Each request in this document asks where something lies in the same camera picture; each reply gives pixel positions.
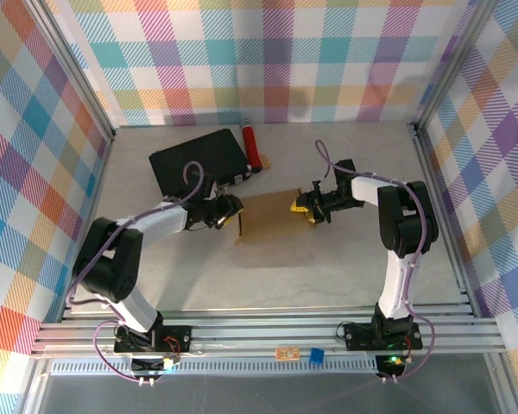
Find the short purple cable loop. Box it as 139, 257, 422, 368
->
382, 314, 436, 385
92, 318, 156, 386

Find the long purple arm cable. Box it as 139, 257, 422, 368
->
65, 160, 206, 311
313, 139, 428, 323

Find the aluminium side rail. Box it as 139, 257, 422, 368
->
58, 129, 118, 323
411, 122, 481, 319

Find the red microphone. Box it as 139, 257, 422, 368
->
240, 122, 262, 174

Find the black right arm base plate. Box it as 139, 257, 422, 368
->
343, 321, 424, 351

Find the small black controller board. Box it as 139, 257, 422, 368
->
131, 352, 176, 375
376, 353, 409, 377

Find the long purple left arm cable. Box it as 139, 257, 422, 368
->
65, 160, 206, 311

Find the small orange circuit board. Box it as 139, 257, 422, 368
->
275, 346, 302, 362

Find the slotted grey cable duct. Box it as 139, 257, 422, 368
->
47, 358, 385, 377

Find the aluminium corner post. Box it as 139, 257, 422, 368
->
23, 0, 118, 143
411, 0, 498, 130

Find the brown cardboard paper box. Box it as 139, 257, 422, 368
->
233, 187, 319, 249

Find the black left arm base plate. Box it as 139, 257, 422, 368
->
113, 323, 193, 356

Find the aluminium frame rail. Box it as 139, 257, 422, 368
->
29, 304, 509, 359

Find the long purple right arm cable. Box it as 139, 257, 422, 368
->
313, 139, 428, 323

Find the black hard case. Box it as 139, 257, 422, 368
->
148, 128, 250, 204

